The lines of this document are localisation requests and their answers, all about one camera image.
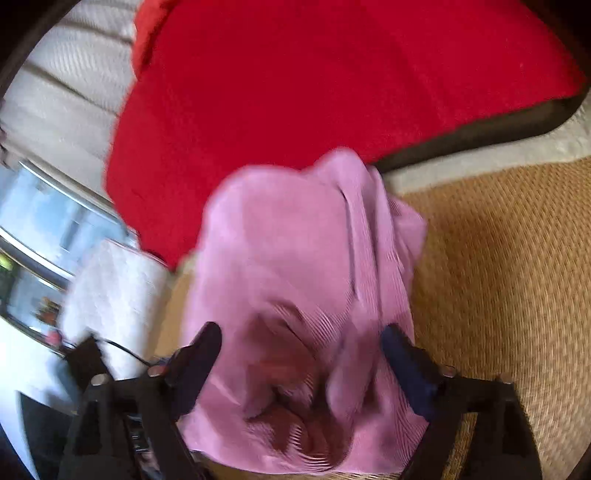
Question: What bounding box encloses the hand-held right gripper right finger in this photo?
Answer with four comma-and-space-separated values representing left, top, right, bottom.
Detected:
381, 322, 544, 480

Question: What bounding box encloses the pink corduroy jacket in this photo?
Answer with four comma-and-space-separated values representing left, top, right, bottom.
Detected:
178, 148, 428, 476

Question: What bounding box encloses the white textured bed cover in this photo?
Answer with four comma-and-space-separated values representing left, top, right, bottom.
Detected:
0, 0, 144, 204

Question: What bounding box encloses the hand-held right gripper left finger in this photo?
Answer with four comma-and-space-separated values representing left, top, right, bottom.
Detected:
58, 322, 223, 480

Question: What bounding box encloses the woven bamboo mat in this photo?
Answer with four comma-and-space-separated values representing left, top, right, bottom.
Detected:
157, 124, 591, 480

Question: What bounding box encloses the window with metal frame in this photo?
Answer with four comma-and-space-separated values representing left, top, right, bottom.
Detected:
0, 159, 139, 356

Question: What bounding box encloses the red fleece blanket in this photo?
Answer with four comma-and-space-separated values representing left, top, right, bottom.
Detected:
105, 0, 587, 271

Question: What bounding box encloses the white quilted pillow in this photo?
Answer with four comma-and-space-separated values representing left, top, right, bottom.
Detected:
60, 237, 169, 384

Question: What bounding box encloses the black cable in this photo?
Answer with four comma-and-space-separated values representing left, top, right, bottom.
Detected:
104, 339, 160, 367

